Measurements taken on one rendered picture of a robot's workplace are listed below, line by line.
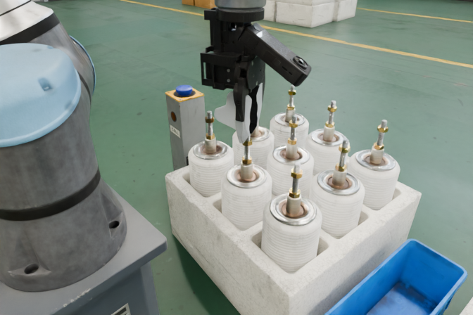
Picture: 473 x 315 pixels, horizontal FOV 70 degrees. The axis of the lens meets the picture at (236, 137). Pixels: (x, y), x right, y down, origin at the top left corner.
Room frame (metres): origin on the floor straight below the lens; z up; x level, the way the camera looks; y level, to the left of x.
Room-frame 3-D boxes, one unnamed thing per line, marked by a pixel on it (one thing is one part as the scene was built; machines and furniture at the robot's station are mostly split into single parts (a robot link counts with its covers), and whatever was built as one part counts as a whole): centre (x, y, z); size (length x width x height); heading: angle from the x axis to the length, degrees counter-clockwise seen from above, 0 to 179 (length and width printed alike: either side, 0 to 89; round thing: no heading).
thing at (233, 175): (0.52, -0.02, 0.25); 0.08 x 0.08 x 0.01
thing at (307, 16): (3.39, -0.65, 0.09); 0.39 x 0.39 x 0.18; 48
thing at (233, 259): (0.59, -0.11, 0.09); 0.39 x 0.39 x 0.18; 38
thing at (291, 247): (0.42, -0.09, 0.16); 0.10 x 0.10 x 0.18
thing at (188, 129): (0.77, 0.13, 0.16); 0.07 x 0.07 x 0.31; 38
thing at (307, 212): (0.42, -0.09, 0.25); 0.08 x 0.08 x 0.01
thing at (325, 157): (0.66, -0.20, 0.16); 0.10 x 0.10 x 0.18
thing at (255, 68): (0.53, 0.00, 0.49); 0.09 x 0.08 x 0.12; 65
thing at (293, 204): (0.42, -0.09, 0.26); 0.02 x 0.02 x 0.03
